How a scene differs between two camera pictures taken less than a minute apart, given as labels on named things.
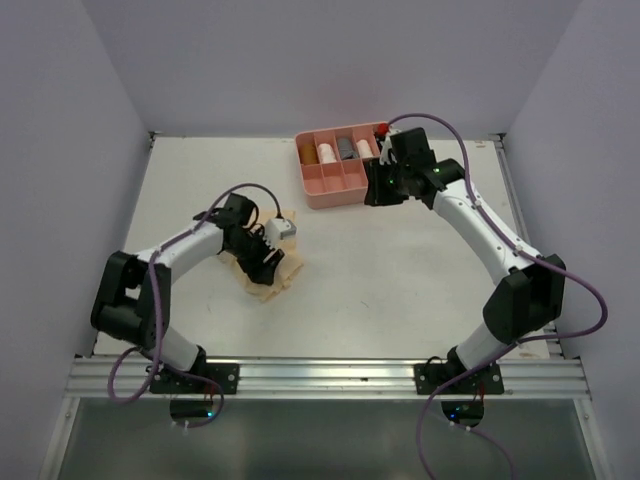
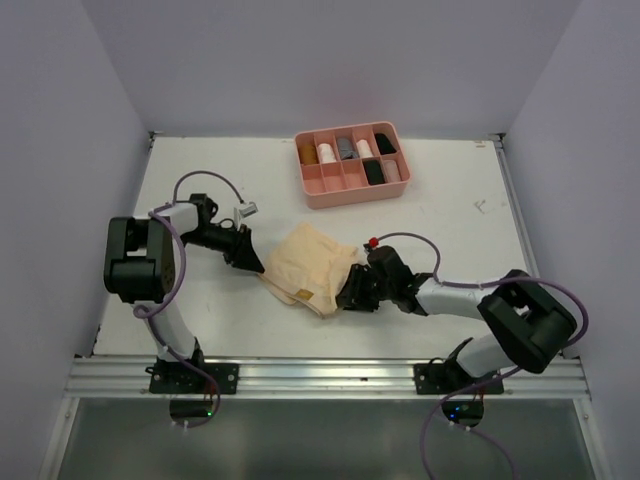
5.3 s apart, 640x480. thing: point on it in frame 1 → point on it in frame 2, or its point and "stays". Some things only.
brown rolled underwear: [308, 154] stays
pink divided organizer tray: [333, 164] stays
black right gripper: [375, 193] → [351, 294]
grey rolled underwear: [346, 149] stays
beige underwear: [280, 233] → [308, 267]
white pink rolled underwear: [326, 153] stays
